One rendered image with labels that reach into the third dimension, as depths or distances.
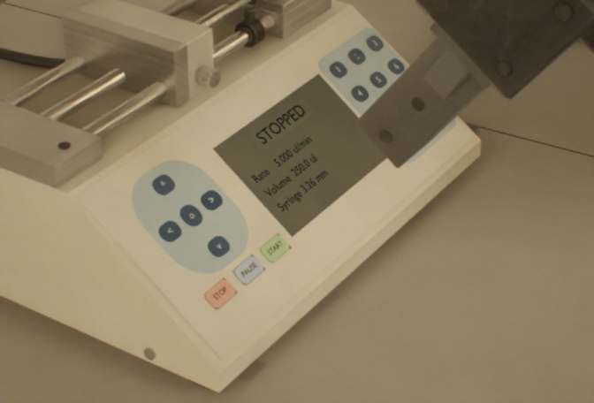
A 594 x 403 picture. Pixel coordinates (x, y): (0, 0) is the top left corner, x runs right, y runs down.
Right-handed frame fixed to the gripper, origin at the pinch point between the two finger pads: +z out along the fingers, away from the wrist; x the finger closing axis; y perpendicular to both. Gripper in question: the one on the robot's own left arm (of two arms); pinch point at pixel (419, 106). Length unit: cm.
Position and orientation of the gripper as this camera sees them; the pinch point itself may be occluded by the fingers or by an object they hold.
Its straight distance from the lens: 60.3
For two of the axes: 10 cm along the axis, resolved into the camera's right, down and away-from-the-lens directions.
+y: 6.7, 7.4, -0.7
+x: 5.6, -4.4, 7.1
